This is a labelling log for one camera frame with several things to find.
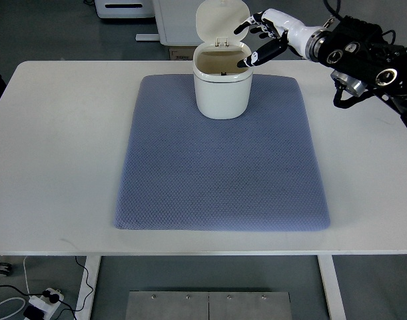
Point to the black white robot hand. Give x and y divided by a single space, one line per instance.
286 32

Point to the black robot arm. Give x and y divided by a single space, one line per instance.
367 63

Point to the white trash bin lid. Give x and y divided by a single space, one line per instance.
217 20

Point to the white trash bin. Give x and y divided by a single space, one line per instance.
222 89

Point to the white cabinet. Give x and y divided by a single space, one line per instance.
176 24

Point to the cardboard box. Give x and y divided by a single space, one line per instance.
181 53

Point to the blue textured mat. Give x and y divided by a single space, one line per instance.
184 171

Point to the white appliance with slot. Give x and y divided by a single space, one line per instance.
119 9

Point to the white right table leg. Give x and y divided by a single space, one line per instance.
331 287

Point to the white table leg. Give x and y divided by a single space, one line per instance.
85 300
331 287

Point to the white left table leg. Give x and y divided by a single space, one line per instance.
85 300

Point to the metal floor plate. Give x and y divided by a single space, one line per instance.
208 305

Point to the white power strip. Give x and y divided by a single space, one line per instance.
48 302

